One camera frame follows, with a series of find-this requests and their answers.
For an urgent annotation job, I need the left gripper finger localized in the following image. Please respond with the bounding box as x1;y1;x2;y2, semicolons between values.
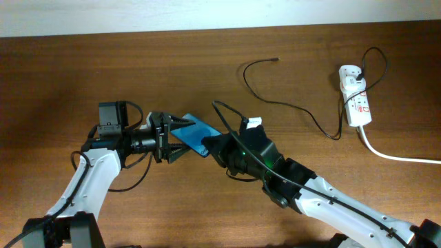
166;143;190;163
167;115;195;131

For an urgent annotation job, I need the blue Galaxy smartphone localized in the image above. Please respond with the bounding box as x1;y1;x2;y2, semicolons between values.
171;113;221;158

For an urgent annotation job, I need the black charging cable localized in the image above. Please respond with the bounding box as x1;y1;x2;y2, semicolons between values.
243;47;389;141

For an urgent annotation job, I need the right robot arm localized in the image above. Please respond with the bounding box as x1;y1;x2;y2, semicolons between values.
202;126;440;247

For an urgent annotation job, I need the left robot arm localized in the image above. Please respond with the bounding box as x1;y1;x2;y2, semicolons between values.
8;101;194;247

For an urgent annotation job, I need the white USB charger adapter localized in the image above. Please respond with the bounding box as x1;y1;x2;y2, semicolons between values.
338;65;366;93

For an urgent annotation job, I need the white power strip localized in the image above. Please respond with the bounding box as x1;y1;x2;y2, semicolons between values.
340;81;372;127

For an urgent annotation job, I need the white power strip cord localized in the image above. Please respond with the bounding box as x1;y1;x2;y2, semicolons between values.
357;125;441;165

